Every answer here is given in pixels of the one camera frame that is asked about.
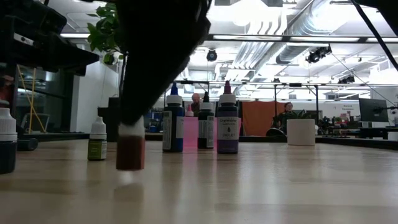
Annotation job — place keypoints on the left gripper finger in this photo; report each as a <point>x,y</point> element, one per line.
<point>65,56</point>

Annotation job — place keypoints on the large violet dye bottle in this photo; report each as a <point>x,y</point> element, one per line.
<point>227,146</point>

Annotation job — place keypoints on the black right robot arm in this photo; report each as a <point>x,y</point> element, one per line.
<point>388,12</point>

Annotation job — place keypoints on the large blue-capped dye bottle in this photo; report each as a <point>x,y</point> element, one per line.
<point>173,130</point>

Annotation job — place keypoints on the long black light rail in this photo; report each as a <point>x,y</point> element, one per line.
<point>280,38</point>

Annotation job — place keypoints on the black office desk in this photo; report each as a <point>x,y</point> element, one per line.
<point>373,133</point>

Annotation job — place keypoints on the small dark dye bottle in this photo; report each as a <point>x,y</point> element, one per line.
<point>28,145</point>
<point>7,155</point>

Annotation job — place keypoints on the silver ventilation duct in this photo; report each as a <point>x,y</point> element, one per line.
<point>298,37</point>

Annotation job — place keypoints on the person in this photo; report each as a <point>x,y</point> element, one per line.
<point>196,99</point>
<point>287,116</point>

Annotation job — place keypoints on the large black-capped dye bottle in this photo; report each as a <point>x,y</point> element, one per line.
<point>206,130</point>

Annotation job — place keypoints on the leafy tree in black pot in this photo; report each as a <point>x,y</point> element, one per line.
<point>102,40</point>

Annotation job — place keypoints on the black computer monitor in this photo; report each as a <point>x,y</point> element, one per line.
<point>373,110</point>

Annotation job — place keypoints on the pink plastic tray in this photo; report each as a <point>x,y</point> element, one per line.
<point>190,133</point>

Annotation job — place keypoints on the black metal stand frame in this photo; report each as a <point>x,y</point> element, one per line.
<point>295,84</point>

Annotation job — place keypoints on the small orange dye bottle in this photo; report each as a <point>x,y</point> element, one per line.
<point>130,154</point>

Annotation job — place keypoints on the orange partition screen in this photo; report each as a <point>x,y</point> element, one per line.
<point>258,118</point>

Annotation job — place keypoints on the dark glass partition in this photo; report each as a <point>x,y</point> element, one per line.
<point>59,102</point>

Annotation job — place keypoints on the black ceiling spotlight cluster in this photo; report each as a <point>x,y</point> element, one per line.
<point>318,53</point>
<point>346,80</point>

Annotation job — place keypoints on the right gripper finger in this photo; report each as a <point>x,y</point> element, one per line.
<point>136,99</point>

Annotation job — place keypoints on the succulent in white pot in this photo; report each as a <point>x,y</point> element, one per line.
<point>301,132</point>

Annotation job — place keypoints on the small green dye bottle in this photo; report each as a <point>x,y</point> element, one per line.
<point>96,151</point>

